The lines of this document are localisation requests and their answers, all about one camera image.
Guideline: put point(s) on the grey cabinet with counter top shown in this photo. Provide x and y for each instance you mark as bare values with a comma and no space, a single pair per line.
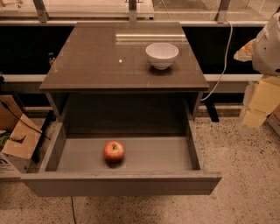
102,83

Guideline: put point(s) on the red apple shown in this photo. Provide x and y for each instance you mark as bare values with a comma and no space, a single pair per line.
113,151

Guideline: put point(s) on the cardboard box right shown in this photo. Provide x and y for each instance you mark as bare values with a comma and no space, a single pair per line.
274,120

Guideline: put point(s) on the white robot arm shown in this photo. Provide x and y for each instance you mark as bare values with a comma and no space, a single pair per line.
266,54

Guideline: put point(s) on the open grey top drawer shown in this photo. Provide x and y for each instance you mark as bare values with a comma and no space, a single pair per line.
73,165

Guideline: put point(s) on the metal window rail frame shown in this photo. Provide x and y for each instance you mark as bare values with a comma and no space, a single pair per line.
186,12

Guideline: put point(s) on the white ceramic bowl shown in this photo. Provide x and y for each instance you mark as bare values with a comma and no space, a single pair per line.
162,55

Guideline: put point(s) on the brown cardboard box left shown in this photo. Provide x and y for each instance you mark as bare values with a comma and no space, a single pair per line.
19,139

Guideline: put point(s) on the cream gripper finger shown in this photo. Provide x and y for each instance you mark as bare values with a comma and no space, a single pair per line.
260,100
246,52

